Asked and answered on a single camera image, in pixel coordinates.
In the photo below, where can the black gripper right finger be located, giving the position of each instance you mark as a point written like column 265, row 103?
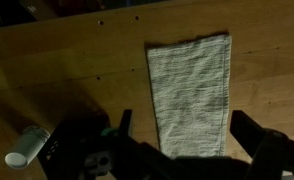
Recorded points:
column 248, row 133

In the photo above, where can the white paper cup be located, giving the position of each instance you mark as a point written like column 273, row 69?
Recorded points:
column 27, row 148

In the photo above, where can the black plastic crate box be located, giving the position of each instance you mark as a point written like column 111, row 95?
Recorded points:
column 67, row 143

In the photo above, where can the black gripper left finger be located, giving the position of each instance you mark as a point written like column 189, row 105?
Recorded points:
column 126, row 121

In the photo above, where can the white terry cloth towel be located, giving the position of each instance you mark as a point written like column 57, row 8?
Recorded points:
column 190, row 93

